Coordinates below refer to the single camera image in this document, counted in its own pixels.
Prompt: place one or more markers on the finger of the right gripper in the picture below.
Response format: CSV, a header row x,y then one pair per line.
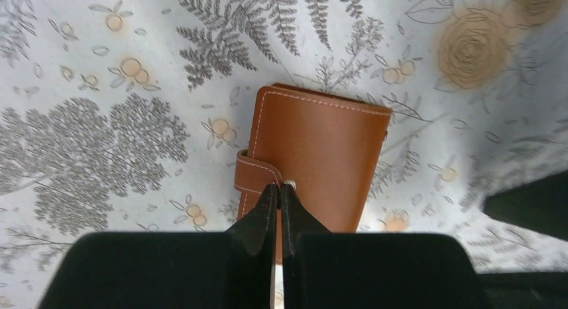
x,y
540,206

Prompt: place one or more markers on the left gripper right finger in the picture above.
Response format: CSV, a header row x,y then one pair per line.
x,y
322,269

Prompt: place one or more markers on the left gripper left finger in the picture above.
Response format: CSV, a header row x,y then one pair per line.
x,y
234,268

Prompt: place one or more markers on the brown leather card holder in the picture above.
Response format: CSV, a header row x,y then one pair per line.
x,y
327,145

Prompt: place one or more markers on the floral table cloth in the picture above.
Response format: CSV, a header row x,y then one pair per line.
x,y
127,115

